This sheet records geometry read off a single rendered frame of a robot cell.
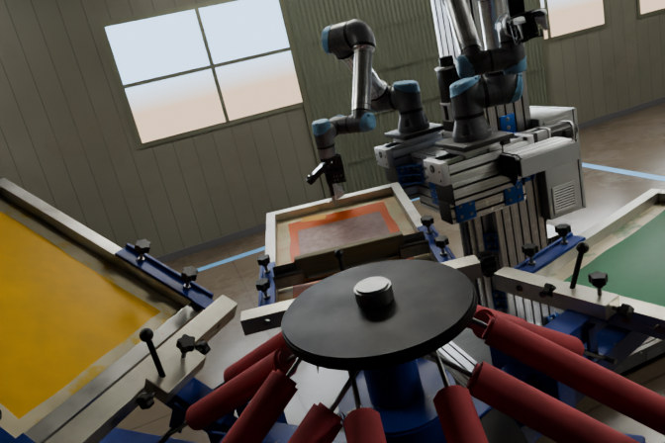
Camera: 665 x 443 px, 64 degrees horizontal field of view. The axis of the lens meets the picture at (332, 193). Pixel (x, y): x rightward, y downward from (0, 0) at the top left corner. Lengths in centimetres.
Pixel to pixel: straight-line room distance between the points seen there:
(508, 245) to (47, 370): 189
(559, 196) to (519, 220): 21
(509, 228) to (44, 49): 442
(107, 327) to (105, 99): 425
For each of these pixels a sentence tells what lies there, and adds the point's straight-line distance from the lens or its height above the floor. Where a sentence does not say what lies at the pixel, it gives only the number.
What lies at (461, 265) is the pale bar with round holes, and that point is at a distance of 154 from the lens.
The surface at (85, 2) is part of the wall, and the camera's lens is 562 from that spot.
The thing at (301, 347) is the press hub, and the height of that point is 132.
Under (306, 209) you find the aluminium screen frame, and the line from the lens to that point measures 226.
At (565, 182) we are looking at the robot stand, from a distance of 260.
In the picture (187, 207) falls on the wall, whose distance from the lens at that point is 568.
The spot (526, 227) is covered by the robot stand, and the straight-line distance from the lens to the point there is 258.
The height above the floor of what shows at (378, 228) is 103.
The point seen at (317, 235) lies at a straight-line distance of 206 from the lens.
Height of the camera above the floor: 171
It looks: 15 degrees down
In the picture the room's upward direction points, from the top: 13 degrees counter-clockwise
